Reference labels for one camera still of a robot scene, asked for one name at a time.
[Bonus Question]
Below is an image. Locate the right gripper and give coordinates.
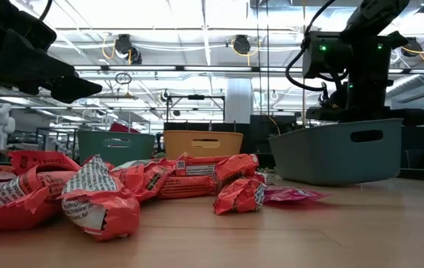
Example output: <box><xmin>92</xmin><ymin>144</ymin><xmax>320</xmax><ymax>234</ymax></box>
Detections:
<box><xmin>306</xmin><ymin>31</ymin><xmax>424</xmax><ymax>126</ymax></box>

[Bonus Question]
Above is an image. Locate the red Twizzlers candy pack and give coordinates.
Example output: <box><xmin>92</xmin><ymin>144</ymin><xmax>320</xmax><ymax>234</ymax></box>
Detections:
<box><xmin>263</xmin><ymin>185</ymin><xmax>331</xmax><ymax>205</ymax></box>

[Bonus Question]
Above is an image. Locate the teal plastic bin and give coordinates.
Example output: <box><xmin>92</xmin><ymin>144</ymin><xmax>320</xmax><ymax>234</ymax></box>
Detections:
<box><xmin>77</xmin><ymin>130</ymin><xmax>156</xmax><ymax>168</ymax></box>

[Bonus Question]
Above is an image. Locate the red object behind bins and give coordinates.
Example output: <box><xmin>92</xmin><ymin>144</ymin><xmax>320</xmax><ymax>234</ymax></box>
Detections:
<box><xmin>109</xmin><ymin>121</ymin><xmax>142</xmax><ymax>134</ymax></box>

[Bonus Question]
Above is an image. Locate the long ceiling light bar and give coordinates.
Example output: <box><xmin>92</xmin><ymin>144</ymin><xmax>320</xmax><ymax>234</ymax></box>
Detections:
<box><xmin>73</xmin><ymin>65</ymin><xmax>424</xmax><ymax>74</ymax></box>

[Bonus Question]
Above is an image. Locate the grey-blue plastic bin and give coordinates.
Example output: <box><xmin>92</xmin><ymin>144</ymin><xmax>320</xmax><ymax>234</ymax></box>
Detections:
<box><xmin>268</xmin><ymin>118</ymin><xmax>403</xmax><ymax>187</ymax></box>

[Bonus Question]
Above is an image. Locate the yellow plastic bin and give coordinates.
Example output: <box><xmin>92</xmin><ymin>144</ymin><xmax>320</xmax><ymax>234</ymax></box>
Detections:
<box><xmin>162</xmin><ymin>130</ymin><xmax>244</xmax><ymax>160</ymax></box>

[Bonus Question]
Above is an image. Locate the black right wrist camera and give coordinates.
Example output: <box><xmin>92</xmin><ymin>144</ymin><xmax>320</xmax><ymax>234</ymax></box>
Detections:
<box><xmin>303</xmin><ymin>31</ymin><xmax>352</xmax><ymax>79</ymax></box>

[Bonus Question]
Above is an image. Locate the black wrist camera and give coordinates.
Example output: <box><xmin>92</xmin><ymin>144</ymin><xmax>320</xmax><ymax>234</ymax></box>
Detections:
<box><xmin>303</xmin><ymin>31</ymin><xmax>352</xmax><ymax>79</ymax></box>
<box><xmin>0</xmin><ymin>9</ymin><xmax>58</xmax><ymax>51</ymax></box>

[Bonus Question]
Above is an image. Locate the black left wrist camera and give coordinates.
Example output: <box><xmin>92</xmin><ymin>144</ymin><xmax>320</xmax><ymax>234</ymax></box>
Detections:
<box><xmin>0</xmin><ymin>9</ymin><xmax>58</xmax><ymax>51</ymax></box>

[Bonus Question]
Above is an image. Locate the hanging black cable ring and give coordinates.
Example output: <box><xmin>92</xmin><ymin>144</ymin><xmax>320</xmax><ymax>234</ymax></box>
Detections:
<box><xmin>114</xmin><ymin>71</ymin><xmax>133</xmax><ymax>86</ymax></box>

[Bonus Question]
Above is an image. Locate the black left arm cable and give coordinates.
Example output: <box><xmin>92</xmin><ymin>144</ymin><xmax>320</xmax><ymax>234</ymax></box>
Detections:
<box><xmin>38</xmin><ymin>0</ymin><xmax>54</xmax><ymax>22</ymax></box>

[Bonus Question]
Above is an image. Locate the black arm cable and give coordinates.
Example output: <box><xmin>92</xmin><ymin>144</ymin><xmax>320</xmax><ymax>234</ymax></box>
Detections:
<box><xmin>38</xmin><ymin>0</ymin><xmax>54</xmax><ymax>22</ymax></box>
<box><xmin>285</xmin><ymin>0</ymin><xmax>338</xmax><ymax>92</ymax></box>

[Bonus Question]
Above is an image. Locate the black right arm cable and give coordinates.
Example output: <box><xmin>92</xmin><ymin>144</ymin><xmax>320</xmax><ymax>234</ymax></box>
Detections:
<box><xmin>285</xmin><ymin>0</ymin><xmax>338</xmax><ymax>92</ymax></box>

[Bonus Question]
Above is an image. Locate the black metal stand frame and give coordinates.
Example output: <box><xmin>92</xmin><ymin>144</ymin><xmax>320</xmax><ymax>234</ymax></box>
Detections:
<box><xmin>165</xmin><ymin>94</ymin><xmax>227</xmax><ymax>124</ymax></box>

